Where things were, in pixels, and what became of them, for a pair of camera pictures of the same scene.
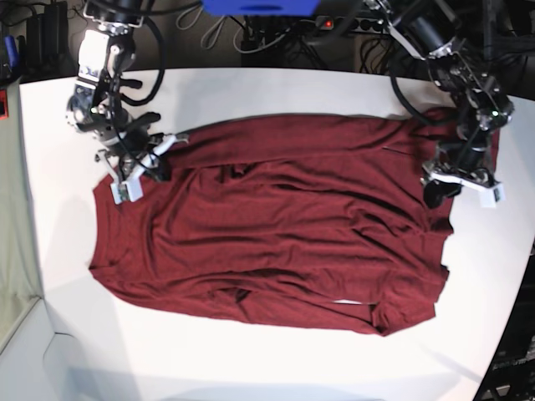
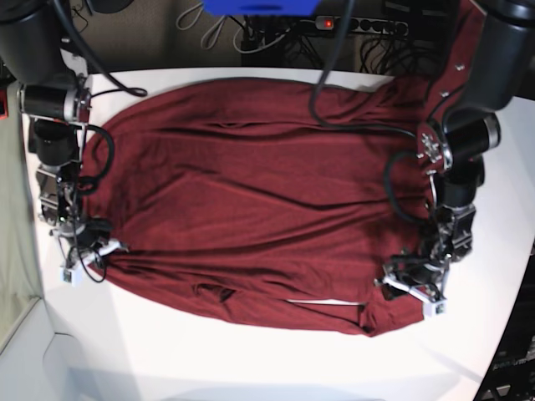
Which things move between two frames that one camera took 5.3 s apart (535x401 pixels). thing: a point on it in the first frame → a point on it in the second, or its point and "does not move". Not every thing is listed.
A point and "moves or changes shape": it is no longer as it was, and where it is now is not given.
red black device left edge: (4, 114) does not move
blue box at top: (263, 7) does not move
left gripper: (129, 157) → (87, 242)
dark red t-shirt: (292, 211) moves or changes shape
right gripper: (463, 161) → (420, 271)
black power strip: (353, 24) does not move
